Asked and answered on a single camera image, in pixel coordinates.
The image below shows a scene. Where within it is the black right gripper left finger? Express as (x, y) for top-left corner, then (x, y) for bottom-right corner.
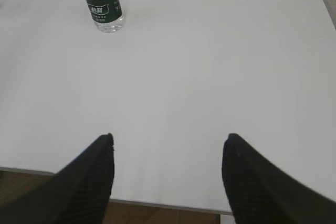
(1, 133), (114, 223)

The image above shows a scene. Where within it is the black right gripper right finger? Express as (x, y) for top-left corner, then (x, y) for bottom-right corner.
(222, 133), (335, 223)

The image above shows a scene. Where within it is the clear green-label water bottle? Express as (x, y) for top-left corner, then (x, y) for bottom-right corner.
(86, 0), (125, 33)

